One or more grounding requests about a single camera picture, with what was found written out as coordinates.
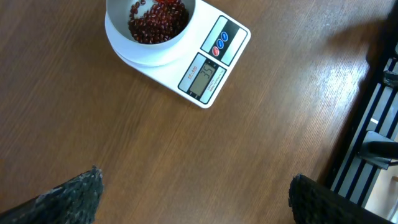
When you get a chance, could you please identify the white digital kitchen scale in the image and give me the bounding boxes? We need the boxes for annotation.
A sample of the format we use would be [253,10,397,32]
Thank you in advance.
[104,0,252,110]

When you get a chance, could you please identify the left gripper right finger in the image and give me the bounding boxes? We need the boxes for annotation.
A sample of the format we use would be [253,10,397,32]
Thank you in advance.
[289,174,392,224]

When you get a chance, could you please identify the white round bowl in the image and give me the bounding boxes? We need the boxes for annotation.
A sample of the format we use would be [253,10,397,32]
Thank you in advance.
[106,0,199,49]

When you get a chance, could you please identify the red beans in bowl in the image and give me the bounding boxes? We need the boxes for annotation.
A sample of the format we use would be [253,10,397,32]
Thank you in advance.
[128,0,189,44]

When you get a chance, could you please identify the black metal frame rack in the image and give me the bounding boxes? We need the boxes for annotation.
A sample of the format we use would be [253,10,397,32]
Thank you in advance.
[325,42,397,207]

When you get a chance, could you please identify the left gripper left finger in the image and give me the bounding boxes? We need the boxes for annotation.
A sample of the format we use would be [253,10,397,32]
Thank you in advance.
[1,166,104,224]

